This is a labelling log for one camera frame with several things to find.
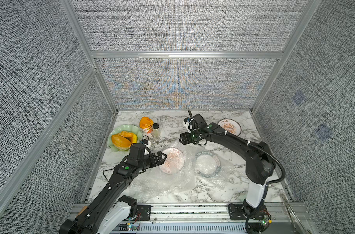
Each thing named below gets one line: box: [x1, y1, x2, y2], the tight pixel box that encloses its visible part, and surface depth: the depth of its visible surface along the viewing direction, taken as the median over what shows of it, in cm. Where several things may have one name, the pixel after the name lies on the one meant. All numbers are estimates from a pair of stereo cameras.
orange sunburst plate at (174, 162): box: [158, 147, 185, 175], surface depth 91 cm
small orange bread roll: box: [118, 130, 134, 141], surface depth 97 cm
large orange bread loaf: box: [111, 134, 132, 151], surface depth 94 cm
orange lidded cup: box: [138, 116, 154, 134], surface depth 102 cm
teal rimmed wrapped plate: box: [192, 150, 222, 178], surface depth 90 cm
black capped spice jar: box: [152, 122, 160, 137], surface depth 100 cm
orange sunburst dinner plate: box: [217, 117, 242, 137], surface depth 112 cm
